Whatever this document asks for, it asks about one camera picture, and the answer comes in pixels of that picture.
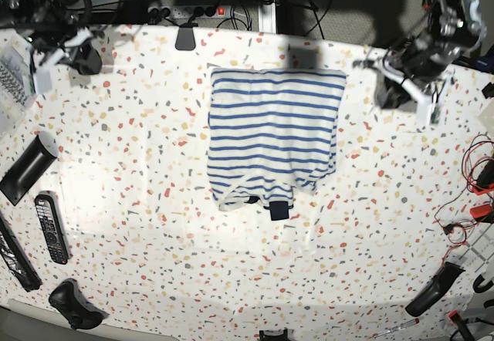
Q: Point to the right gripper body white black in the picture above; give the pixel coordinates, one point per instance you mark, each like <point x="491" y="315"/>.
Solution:
<point x="76" y="53"/>

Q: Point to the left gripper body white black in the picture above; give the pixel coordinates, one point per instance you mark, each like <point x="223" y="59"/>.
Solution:
<point x="394" y="90"/>

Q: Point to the blue white striped t-shirt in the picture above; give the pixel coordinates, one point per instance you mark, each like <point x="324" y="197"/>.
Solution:
<point x="273" y="133"/>

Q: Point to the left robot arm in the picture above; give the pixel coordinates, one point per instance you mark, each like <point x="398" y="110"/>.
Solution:
<point x="414" y="67"/>

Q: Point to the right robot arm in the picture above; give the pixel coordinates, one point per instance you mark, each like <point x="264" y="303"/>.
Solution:
<point x="59" y="29"/>

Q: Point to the clear plastic screw box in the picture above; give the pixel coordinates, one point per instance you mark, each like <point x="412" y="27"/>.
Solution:
<point x="17" y="88"/>

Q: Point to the white power strip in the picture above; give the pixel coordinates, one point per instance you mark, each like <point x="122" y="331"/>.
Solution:
<point x="187" y="11"/>

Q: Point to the red plastic block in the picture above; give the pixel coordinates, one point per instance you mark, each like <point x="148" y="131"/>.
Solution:
<point x="482" y="214"/>

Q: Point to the black TV remote control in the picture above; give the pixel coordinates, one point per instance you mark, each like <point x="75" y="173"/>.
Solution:
<point x="46" y="210"/>

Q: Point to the long black bar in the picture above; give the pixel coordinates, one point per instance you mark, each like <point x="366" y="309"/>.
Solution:
<point x="16" y="261"/>

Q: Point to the small red clip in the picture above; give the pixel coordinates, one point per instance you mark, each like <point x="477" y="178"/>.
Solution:
<point x="454" y="316"/>

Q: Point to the black game controller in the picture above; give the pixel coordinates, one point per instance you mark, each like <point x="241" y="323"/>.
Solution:
<point x="63" y="298"/>

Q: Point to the black round stand bottom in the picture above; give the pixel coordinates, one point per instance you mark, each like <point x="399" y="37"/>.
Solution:
<point x="274" y="335"/>

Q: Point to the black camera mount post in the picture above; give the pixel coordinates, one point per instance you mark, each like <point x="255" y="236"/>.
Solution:
<point x="185" y="40"/>

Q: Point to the black curved handle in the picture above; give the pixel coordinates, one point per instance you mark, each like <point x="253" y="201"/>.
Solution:
<point x="436" y="288"/>

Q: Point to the red handled screwdriver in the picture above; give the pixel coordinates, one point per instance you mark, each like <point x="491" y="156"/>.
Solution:
<point x="399" y="327"/>

